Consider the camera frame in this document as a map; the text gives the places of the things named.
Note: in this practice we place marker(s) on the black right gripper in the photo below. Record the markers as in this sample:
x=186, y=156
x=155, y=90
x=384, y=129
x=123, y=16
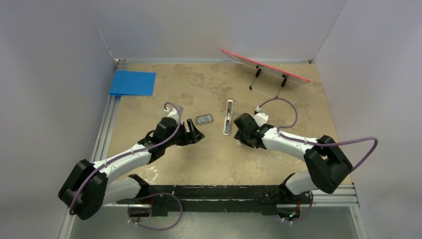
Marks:
x=239, y=136

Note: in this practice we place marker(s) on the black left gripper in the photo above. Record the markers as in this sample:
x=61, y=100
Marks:
x=194, y=136

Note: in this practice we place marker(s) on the white stapler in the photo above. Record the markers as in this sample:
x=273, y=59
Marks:
x=228, y=117

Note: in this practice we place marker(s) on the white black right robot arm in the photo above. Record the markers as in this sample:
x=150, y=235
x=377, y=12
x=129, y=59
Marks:
x=327, y=166

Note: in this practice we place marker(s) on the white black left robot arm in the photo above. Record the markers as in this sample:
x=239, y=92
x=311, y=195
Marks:
x=84, y=190

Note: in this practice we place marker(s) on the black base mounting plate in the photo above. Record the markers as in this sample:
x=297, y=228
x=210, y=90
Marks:
x=267, y=200

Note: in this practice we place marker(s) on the red tablet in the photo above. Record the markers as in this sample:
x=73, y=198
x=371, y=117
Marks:
x=266, y=67

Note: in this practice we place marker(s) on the blue plastic board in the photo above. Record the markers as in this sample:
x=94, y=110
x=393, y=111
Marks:
x=132, y=83

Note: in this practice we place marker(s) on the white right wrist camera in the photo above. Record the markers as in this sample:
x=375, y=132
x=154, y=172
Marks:
x=261, y=118

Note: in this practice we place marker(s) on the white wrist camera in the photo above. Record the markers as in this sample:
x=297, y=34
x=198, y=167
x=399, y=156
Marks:
x=261, y=118
x=174, y=113

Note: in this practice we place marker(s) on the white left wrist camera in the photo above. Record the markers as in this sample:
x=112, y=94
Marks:
x=174, y=113

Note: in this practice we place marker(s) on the black wire tablet stand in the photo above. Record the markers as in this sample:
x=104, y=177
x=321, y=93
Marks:
x=268, y=82

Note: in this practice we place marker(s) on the aluminium left rail frame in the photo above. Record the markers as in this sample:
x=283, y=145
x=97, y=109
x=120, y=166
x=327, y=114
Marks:
x=104, y=135

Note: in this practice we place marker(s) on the aluminium rail frame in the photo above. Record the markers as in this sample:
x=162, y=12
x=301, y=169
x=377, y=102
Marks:
x=104, y=135
x=344, y=196

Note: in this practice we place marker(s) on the aluminium front rail frame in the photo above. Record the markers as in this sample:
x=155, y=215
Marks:
x=344, y=196

